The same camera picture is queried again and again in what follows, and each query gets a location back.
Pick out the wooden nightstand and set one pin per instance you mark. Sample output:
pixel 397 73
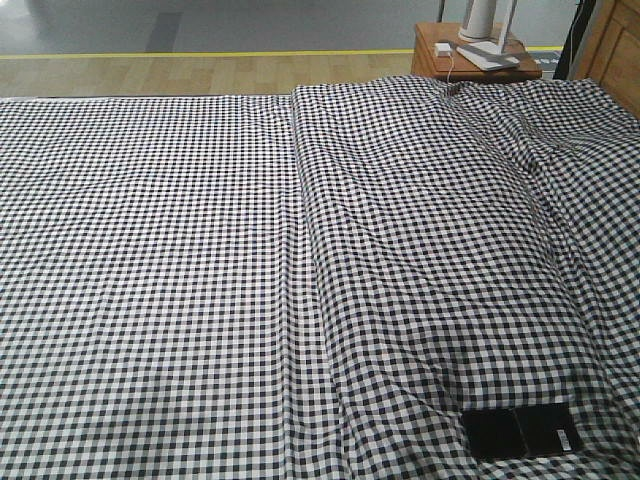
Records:
pixel 457 68

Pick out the black white checkered duvet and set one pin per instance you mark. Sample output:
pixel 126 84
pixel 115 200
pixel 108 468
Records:
pixel 476 247

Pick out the black white checkered bedsheet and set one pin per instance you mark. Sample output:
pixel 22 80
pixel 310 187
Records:
pixel 159 314

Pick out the black smartphone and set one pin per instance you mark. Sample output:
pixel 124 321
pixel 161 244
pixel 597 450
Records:
pixel 522 432

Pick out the white charger block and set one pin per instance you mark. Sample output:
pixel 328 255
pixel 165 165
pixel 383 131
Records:
pixel 442 49

